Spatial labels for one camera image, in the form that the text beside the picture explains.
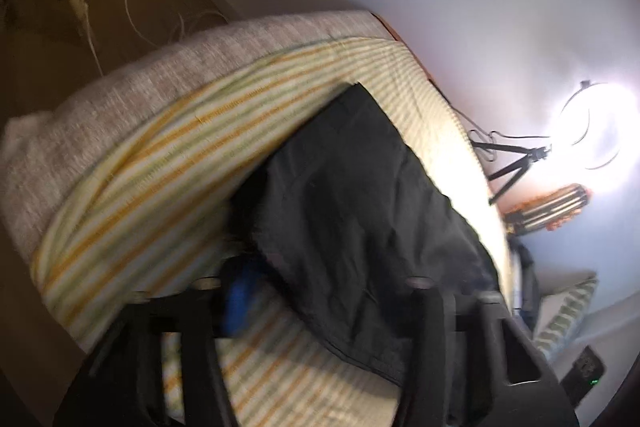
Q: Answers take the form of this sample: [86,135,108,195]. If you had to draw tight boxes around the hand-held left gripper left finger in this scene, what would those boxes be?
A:
[127,254,273,427]

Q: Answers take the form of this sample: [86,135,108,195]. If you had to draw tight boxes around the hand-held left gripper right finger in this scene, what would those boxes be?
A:
[395,276,548,427]

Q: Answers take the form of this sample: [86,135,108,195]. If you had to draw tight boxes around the black pants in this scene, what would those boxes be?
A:
[227,82,506,389]

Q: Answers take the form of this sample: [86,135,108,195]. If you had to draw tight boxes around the folded grey pants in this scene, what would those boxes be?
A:
[507,237,542,325]

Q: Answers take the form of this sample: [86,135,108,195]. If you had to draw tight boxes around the green striped pillow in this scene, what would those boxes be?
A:
[530,273,601,354]

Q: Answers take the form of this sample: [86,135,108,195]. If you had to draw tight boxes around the striped yellow green bed mat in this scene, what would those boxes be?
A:
[30,36,515,427]

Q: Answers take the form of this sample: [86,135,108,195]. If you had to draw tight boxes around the folded silver tripod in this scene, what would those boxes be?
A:
[502,186,588,235]

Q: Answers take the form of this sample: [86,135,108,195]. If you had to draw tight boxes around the small black tripod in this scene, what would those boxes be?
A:
[469,138,554,206]

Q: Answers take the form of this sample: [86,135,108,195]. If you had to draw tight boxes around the grey mattress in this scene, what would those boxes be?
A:
[0,9,397,260]

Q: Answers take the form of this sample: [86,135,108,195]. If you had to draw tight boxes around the black power cable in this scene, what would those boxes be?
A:
[459,113,552,145]

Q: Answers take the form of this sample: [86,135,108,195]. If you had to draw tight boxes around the bright ring light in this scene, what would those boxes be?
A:
[549,79,640,196]

